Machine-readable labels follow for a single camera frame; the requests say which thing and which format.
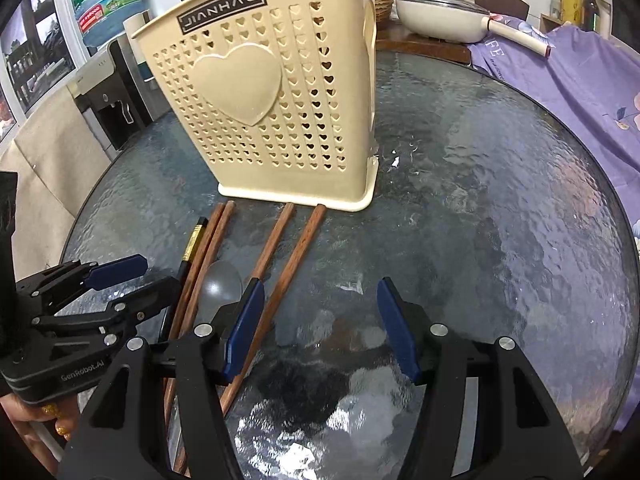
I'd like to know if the wooden washstand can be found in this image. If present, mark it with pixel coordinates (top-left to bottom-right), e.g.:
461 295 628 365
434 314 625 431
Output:
375 17 473 66

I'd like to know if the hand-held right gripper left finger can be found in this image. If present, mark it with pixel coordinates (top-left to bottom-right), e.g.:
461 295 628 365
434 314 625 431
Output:
70 279 266 480

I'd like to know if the cream plastic utensil holder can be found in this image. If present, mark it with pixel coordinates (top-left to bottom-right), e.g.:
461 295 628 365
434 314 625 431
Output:
130 0 378 213

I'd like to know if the blue water bottle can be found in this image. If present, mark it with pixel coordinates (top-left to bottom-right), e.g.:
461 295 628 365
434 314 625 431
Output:
67 0 151 48

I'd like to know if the purple floral cloth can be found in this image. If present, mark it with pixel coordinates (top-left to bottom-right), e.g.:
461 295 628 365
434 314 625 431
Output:
467 15 640 321

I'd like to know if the white water dispenser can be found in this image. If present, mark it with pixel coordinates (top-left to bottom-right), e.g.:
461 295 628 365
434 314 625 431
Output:
67 37 156 153

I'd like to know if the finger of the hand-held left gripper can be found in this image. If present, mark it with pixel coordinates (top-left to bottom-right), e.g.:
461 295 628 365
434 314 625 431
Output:
15 254 149 313
31 276 182 346

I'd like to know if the person's left hand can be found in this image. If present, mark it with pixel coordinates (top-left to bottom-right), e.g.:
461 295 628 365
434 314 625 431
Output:
0 392 78 462

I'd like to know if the white pot with glass lid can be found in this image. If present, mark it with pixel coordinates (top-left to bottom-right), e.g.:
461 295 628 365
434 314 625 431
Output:
395 0 551 58

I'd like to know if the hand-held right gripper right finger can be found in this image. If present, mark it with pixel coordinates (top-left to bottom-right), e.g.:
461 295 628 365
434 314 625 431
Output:
376 276 583 480

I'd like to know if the black chopstick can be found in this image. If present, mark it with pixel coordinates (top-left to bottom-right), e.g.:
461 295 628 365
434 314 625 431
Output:
159 216 209 343

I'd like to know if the sliding glass window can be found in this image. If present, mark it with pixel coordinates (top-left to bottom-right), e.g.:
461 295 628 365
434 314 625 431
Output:
0 0 81 141

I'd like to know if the beige cloth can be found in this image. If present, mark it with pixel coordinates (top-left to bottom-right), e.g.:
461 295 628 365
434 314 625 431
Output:
0 92 113 256

